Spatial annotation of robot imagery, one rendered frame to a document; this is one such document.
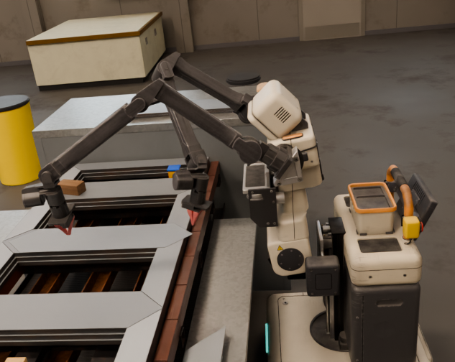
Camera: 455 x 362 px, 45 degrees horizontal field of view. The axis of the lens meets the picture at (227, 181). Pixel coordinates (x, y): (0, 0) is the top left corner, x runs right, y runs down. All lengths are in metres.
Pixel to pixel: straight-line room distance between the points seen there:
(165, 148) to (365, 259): 1.29
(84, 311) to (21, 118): 3.44
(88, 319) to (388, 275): 1.03
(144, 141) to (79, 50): 5.55
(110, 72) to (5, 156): 3.45
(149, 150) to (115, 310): 1.28
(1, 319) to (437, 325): 2.07
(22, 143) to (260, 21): 5.94
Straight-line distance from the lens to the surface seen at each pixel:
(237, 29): 10.09
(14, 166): 5.20
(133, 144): 2.88
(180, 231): 2.13
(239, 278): 2.15
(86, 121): 3.04
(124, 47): 8.15
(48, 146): 3.04
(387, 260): 2.02
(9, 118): 5.05
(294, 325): 2.54
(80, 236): 2.24
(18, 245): 2.30
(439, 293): 3.26
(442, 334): 2.99
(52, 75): 8.56
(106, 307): 1.81
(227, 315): 1.97
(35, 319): 1.85
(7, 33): 11.07
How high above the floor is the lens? 1.90
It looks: 24 degrees down
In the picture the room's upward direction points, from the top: 6 degrees counter-clockwise
